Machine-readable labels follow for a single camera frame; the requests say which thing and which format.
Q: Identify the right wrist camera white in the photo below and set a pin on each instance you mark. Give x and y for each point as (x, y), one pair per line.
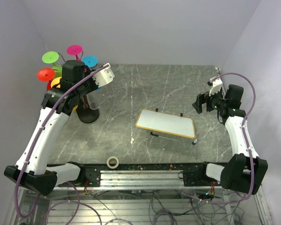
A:
(216, 86)

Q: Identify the green plastic wine glass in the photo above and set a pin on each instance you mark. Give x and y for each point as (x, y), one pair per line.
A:
(51, 57)

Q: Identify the small whiteboard wooden frame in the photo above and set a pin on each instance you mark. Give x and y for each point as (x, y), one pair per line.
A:
(166, 123)

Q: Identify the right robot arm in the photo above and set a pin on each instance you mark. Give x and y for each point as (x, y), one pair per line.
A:
(245, 170)

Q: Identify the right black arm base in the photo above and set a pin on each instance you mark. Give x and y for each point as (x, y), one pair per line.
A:
(196, 176)

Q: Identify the blue plastic wine glass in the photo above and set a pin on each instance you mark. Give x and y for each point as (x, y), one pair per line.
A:
(91, 61)

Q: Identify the pink plastic wine glass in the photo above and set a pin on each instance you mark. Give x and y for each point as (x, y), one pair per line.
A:
(75, 50)

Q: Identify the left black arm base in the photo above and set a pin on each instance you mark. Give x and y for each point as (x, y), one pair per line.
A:
(88, 175)

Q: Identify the orange plastic wine glass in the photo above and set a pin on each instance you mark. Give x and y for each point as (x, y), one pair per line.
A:
(56, 82)

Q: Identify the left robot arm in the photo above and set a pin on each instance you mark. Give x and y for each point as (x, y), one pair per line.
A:
(31, 170)

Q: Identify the black marker pen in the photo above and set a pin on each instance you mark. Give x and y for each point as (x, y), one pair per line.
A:
(164, 137)

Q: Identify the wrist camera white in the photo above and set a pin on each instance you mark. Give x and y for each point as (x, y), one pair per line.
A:
(216, 86)
(104, 76)

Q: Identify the red plastic wine glass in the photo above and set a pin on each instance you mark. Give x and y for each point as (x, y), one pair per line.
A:
(46, 75)

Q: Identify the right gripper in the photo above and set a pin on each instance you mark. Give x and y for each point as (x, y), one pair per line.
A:
(203, 98)

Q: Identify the aluminium rail frame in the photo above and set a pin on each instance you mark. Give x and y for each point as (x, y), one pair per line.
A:
(137, 180)

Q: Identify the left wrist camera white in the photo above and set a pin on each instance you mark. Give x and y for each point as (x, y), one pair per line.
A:
(104, 76)

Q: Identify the white tape roll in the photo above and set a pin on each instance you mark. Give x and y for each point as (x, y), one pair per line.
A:
(112, 162)

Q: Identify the clear plastic cup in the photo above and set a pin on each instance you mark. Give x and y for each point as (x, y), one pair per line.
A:
(92, 102)

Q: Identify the copper wire wine glass rack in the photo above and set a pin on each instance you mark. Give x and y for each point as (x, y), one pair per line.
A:
(87, 114)

